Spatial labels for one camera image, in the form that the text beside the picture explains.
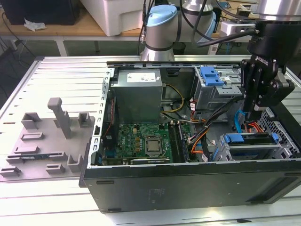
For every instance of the silver CPU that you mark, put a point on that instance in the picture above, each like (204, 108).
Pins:
(152, 146)

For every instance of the grey metal drive cage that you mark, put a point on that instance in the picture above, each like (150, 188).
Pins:
(211, 94)

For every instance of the CPU socket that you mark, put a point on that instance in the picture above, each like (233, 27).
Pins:
(162, 146)

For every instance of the metal disk bay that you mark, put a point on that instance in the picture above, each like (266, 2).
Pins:
(279, 150)

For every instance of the black open PC case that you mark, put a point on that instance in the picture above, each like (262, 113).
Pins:
(188, 188)

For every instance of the black RAM slot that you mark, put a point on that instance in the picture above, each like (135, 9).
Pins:
(172, 143)
(182, 143)

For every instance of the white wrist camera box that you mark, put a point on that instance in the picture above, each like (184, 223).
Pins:
(229, 29)

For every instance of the grey power supply unit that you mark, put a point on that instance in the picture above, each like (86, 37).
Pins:
(136, 101)

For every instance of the crumpled white tissue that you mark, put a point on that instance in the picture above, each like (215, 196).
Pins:
(35, 26)

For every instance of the large black box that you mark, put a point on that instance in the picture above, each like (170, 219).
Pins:
(47, 11)

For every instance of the black case fan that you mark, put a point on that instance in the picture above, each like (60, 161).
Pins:
(110, 124)

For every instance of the wooden desk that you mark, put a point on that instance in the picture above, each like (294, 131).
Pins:
(70, 29)

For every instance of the green RAM stick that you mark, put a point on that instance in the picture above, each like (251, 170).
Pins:
(35, 157)

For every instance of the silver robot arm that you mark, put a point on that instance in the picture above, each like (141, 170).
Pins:
(162, 28)

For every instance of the grey parts rack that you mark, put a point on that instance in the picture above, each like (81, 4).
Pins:
(47, 146)

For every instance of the green motherboard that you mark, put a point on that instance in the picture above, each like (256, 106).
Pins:
(127, 143)

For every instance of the blue plastic drive latch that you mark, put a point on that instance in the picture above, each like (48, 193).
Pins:
(210, 76)

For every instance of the black graphics card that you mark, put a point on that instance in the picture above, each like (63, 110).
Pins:
(150, 161)

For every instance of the white foam box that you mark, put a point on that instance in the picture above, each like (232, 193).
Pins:
(110, 16)

